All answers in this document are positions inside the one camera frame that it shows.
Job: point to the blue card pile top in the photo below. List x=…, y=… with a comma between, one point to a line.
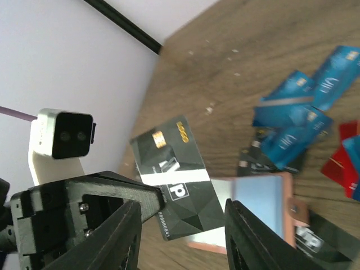
x=296, y=109

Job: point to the black card beside holder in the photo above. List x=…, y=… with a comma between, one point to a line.
x=325, y=242

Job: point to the black VIP card front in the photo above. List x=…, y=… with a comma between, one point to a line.
x=168, y=157

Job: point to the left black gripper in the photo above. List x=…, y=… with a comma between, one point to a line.
x=45, y=222

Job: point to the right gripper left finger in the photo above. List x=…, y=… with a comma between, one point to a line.
x=115, y=244

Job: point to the black cards under blue pile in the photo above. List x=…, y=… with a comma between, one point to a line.
x=252, y=160

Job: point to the red card pile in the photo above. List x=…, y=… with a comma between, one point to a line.
x=339, y=167

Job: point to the left black frame post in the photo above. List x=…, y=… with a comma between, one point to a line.
x=124, y=23

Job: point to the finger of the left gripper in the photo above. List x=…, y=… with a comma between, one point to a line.
x=151, y=198

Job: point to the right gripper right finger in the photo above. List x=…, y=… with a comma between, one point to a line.
x=252, y=245

